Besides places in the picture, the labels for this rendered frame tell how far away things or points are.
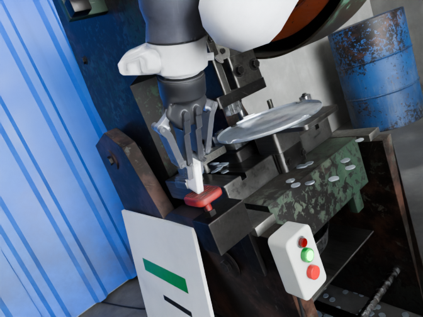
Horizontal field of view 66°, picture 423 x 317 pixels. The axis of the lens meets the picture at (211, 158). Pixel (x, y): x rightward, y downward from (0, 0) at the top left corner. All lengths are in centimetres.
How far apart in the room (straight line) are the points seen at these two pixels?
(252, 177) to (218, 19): 52
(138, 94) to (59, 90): 97
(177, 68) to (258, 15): 15
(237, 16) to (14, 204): 166
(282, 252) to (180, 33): 42
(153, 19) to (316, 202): 60
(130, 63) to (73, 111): 146
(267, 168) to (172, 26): 50
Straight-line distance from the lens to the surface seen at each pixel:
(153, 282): 131
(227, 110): 97
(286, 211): 79
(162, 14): 47
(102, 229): 200
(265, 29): 39
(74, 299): 206
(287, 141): 88
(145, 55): 49
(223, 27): 38
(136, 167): 108
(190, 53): 48
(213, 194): 61
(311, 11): 115
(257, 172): 84
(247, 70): 90
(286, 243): 64
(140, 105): 103
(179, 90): 50
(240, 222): 67
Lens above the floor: 96
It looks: 14 degrees down
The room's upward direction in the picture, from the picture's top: 22 degrees counter-clockwise
